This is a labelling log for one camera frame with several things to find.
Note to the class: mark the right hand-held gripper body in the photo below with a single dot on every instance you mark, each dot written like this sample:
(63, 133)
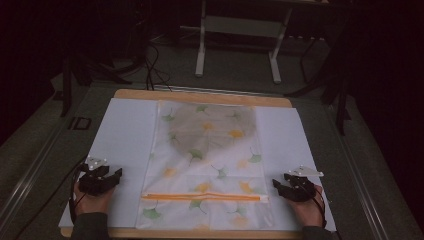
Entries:
(301, 188)

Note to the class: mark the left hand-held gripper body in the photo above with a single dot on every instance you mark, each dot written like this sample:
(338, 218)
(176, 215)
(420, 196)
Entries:
(90, 185)

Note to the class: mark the floral translucent zipper bag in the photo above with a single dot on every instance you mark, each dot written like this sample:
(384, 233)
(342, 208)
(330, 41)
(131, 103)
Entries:
(206, 173)

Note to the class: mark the person's left hand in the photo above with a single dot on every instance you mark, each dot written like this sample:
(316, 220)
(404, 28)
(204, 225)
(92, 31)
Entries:
(93, 202)

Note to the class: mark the person's right hand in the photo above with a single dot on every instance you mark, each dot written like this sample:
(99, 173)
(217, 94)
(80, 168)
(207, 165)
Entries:
(308, 210)

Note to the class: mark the white table mat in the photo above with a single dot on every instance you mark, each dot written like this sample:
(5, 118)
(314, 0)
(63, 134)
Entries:
(126, 133)

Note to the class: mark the black metal stand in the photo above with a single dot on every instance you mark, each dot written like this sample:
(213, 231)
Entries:
(66, 90)
(340, 100)

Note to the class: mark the grey cloth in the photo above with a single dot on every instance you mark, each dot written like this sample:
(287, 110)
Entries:
(210, 130)

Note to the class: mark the wooden table board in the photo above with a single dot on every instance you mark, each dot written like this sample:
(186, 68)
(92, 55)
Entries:
(206, 97)

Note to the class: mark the black floor bracket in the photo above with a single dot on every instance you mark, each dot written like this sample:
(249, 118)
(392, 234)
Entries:
(80, 123)

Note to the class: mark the metal floor rail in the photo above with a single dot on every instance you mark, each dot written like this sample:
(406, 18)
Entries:
(360, 173)
(30, 176)

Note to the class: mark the white metal stand frame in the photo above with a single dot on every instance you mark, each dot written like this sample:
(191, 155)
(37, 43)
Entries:
(240, 26)

